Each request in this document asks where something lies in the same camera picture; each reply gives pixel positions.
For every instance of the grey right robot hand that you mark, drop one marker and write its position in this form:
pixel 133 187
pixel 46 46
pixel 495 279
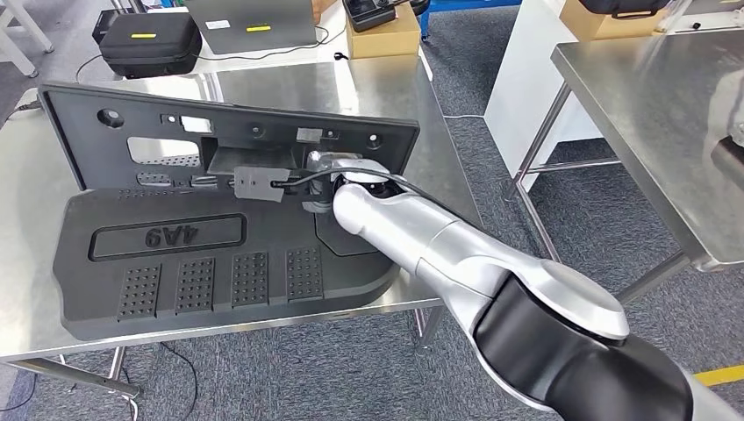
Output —
pixel 325 161

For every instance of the black plastic panel part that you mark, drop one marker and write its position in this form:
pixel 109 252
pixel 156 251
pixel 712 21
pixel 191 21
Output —
pixel 87 145

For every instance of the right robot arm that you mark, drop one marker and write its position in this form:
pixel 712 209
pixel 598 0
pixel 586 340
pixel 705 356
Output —
pixel 465 250

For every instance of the stainless steel workbench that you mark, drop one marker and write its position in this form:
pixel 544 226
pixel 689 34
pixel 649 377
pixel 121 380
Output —
pixel 378 87
pixel 639 104

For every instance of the cardboard box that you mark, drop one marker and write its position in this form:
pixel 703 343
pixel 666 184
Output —
pixel 383 40
pixel 598 28

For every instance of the black device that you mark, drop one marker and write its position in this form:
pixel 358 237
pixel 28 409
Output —
pixel 363 14

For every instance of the grey laptop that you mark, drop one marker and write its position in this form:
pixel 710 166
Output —
pixel 261 14

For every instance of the black engine cover panel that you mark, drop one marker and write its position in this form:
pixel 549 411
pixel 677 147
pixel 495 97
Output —
pixel 174 290

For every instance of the black carry case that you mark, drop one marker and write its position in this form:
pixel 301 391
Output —
pixel 151 52

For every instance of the white side panel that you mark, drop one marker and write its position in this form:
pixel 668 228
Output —
pixel 523 75

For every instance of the black box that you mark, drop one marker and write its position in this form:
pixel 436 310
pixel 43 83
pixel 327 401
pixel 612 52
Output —
pixel 103 26

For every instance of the black bag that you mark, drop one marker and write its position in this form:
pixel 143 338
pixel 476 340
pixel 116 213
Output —
pixel 622 6

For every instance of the yellow floor tape square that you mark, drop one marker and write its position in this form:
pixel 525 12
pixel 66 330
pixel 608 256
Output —
pixel 721 375

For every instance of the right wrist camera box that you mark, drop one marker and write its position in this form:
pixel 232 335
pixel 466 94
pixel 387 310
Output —
pixel 258 183

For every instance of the blue metal frame leg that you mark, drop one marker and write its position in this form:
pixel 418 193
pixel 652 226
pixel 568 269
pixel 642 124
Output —
pixel 465 4

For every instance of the white table frame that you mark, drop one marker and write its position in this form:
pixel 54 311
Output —
pixel 26 64

